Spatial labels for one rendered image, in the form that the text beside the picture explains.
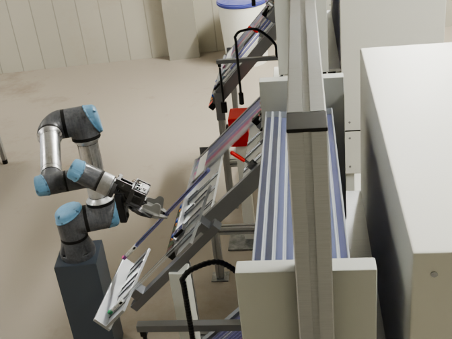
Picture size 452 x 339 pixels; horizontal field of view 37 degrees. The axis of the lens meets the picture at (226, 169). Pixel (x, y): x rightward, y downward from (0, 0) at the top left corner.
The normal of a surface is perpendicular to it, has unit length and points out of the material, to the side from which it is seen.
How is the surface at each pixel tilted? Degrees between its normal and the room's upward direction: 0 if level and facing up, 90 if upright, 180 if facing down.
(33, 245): 0
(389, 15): 90
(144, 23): 90
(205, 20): 90
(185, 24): 90
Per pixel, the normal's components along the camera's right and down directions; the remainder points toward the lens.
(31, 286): -0.10, -0.87
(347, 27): -0.09, 0.48
